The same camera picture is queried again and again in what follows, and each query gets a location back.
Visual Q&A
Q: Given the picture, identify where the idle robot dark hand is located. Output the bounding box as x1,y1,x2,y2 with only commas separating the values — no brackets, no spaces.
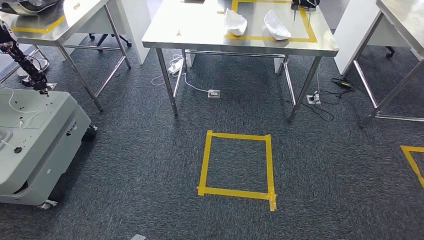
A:
21,67,50,96

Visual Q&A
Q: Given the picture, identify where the white curved plastic part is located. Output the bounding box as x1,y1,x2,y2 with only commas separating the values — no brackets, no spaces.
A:
263,9,293,41
224,8,248,37

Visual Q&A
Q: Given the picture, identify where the black white moulded part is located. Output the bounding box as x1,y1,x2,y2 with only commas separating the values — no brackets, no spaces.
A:
0,0,61,16

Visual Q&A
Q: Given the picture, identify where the steel workbench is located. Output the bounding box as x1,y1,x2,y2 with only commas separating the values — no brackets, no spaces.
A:
141,0,340,123

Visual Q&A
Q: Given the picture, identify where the steel table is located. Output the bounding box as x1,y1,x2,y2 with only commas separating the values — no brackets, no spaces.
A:
0,0,132,113

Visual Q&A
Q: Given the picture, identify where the white cabinet desk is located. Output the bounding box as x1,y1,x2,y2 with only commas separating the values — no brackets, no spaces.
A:
62,0,153,66

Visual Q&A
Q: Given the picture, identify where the white power strip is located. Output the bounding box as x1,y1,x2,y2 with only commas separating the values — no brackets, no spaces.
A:
167,57,184,74

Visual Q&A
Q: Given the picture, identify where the yellow floor tape square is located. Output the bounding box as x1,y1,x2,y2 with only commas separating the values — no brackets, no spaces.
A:
196,129,278,212

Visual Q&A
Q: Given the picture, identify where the large yellow tape rectangle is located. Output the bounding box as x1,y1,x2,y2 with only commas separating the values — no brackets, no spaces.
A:
216,0,318,44

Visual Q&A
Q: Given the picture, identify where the black wifi router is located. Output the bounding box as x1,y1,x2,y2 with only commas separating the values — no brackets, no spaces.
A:
290,0,321,29

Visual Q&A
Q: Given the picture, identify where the white top desk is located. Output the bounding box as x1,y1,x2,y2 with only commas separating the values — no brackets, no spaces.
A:
333,0,424,129

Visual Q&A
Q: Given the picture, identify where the white dangling cable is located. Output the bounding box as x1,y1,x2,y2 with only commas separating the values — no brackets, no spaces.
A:
0,87,41,130

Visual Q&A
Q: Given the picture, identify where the white floor cable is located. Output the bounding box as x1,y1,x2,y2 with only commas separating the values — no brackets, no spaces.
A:
150,54,210,94

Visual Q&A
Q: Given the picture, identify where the black floor cable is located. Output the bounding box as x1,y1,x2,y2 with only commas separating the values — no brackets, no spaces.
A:
284,79,356,122

